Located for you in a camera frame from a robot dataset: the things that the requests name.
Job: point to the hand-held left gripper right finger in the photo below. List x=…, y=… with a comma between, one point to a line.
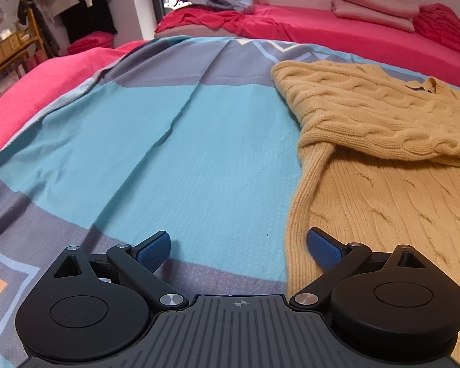
x=324, y=248

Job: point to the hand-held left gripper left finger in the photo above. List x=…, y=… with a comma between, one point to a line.
x=153, y=251

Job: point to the hanging clothes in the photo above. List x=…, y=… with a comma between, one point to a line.
x=73, y=0

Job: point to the blue grey patterned blanket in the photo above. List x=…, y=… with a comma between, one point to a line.
x=157, y=149

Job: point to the pink fleece blanket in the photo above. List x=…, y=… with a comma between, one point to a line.
x=42, y=88

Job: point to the red bed sheet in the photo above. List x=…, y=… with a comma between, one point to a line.
x=349, y=34

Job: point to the pink cloth pile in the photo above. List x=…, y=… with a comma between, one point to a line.
x=90, y=42

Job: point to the crumpled red cloth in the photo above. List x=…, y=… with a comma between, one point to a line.
x=211, y=19

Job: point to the wooden shelf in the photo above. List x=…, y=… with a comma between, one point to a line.
x=11, y=50

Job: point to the folded pink blanket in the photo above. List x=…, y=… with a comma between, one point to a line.
x=372, y=2

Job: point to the folded red cloth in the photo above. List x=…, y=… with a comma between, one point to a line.
x=442, y=27

